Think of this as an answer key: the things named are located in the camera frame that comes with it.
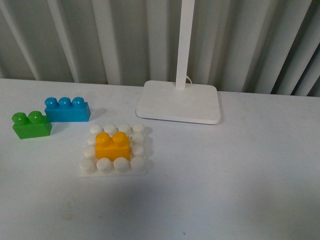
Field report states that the yellow two-stud toy block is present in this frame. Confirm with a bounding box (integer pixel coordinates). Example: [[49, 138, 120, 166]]
[[95, 132, 131, 161]]

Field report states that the green two-stud toy block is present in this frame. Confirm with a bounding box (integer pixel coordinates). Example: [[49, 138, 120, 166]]
[[11, 110, 52, 139]]

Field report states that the white desk lamp stand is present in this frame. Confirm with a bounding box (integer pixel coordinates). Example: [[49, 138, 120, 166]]
[[136, 0, 221, 125]]

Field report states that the blue three-stud toy block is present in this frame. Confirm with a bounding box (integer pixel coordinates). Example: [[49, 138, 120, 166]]
[[44, 96, 91, 123]]

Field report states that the white studded base plate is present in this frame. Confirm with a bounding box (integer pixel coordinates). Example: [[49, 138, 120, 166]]
[[79, 123, 147, 178]]

